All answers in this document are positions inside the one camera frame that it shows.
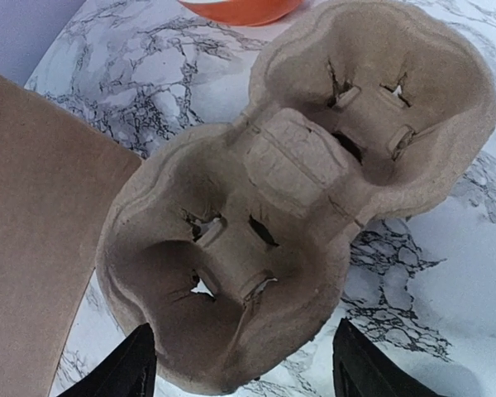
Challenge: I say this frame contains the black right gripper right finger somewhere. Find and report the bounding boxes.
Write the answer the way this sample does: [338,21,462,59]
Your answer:
[332,318,437,397]

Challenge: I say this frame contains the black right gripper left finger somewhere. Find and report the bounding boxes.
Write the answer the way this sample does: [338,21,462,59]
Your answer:
[60,323,156,397]

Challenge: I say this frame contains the brown pulp cup carrier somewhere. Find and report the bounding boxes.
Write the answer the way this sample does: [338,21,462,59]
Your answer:
[96,1,496,395]

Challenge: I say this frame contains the brown paper bag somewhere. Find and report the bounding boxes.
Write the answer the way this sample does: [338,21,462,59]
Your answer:
[0,75,141,396]

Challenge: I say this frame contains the orange and white bowl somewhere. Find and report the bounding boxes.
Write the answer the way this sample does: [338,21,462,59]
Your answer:
[179,0,304,26]

